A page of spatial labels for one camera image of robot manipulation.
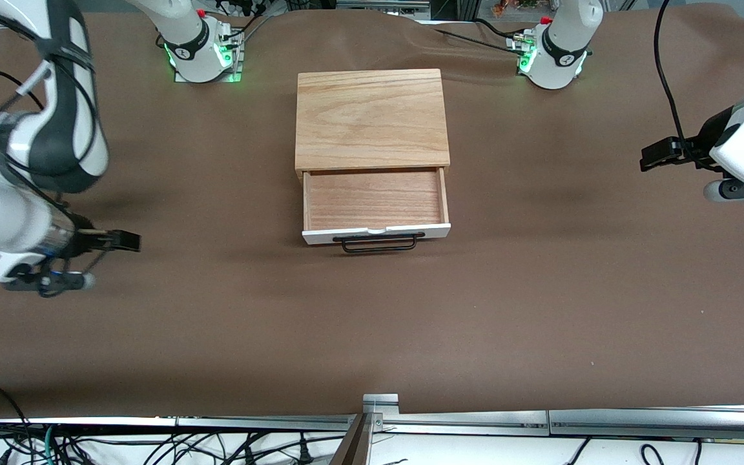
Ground aluminium diagonal strut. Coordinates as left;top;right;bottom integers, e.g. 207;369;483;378
330;413;373;465

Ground black metal drawer handle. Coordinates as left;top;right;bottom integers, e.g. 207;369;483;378
333;232;426;253

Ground wooden drawer cabinet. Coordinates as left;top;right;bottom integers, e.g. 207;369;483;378
294;68;451;180

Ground aluminium frame rail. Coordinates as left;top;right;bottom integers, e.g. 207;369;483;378
382;409;550;435
0;417;358;432
548;406;744;440

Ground aluminium corner bracket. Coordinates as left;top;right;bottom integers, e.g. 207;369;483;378
363;394;400;417

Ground black cable on mat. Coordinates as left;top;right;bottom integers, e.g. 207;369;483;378
433;27;528;54

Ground brown table mat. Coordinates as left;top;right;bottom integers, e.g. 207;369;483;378
0;6;744;417

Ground white drawer with black handle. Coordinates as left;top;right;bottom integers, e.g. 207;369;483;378
302;167;453;246

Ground teal cable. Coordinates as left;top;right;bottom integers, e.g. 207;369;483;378
39;425;57;465

